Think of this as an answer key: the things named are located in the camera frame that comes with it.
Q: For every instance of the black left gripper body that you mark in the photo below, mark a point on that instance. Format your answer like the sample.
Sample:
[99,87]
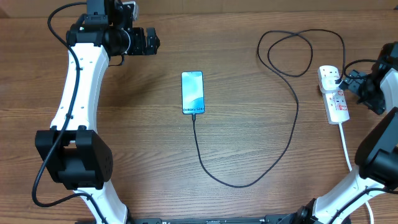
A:
[137,46]

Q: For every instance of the blue screen smartphone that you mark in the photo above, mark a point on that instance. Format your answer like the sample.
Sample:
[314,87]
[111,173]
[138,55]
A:
[193,100]

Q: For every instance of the white power strip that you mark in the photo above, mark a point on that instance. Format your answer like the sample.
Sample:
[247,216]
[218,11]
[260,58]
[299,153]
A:
[335,103]

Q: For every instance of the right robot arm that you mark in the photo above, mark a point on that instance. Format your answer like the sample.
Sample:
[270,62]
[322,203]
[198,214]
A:
[375,169]

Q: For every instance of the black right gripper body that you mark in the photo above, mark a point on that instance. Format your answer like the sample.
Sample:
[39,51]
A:
[372,94]

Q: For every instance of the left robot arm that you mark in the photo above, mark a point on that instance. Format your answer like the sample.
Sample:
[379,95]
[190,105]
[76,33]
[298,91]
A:
[71,149]

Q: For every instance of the white USB charger adapter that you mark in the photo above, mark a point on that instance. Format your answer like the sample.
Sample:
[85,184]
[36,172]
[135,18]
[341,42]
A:
[329,84]

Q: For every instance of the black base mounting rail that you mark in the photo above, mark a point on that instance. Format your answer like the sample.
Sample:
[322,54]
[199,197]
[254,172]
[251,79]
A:
[268,219]

